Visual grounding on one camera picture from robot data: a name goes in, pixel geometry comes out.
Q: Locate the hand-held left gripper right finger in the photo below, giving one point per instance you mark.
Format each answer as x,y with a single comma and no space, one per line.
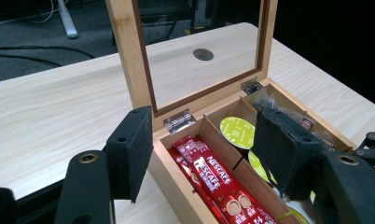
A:
288,155

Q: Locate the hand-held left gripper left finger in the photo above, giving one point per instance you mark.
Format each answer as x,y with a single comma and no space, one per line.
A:
129,155

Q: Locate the wooden box with glass lid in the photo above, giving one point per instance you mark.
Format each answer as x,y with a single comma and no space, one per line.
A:
176,174

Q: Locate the green coffee capsule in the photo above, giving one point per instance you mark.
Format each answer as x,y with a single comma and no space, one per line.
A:
237,132
296,214
258,166

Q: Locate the clear tea bag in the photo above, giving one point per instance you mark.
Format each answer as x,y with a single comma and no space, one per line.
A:
265,101
307,123

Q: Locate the red coffee sachet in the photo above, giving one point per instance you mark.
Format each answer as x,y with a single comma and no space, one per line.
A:
184,168
219,183

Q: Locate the white desk frame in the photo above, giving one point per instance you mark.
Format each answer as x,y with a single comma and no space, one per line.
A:
67,21

